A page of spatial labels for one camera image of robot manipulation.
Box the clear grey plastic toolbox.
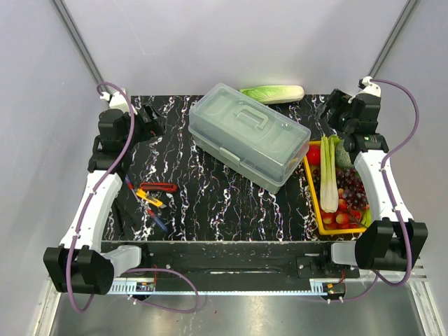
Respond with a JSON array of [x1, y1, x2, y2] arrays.
[[188, 83, 311, 194]]

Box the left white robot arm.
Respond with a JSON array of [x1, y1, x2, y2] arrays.
[[43, 92, 165, 295]]

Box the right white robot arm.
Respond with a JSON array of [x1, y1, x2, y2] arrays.
[[318, 76, 428, 277]]

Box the red tomato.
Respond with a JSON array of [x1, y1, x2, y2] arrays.
[[307, 145, 321, 166]]

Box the dark purple grape bunch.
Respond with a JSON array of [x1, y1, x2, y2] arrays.
[[336, 168, 368, 211]]

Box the napa cabbage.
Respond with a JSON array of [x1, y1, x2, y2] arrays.
[[239, 85, 305, 104]]

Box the yellow utility knife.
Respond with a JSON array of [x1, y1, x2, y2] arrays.
[[136, 188, 166, 209]]

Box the black marble pattern mat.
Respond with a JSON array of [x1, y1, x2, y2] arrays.
[[83, 93, 389, 243]]

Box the green celery stalk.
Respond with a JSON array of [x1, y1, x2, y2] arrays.
[[320, 135, 340, 213]]

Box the red lychee fruits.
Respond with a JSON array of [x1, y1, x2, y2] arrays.
[[321, 199, 363, 230]]

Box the yellow plastic basket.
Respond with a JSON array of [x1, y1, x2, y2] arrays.
[[304, 136, 372, 235]]

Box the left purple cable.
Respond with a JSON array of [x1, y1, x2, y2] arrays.
[[64, 81, 201, 314]]

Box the purple cable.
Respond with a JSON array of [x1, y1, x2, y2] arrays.
[[326, 78, 420, 304], [64, 81, 201, 314]]

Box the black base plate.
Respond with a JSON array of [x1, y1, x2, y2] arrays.
[[105, 241, 360, 280]]

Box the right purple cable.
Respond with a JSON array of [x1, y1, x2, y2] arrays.
[[326, 78, 420, 304]]

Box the aluminium frame rail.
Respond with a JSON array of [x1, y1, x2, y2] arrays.
[[45, 265, 431, 297]]

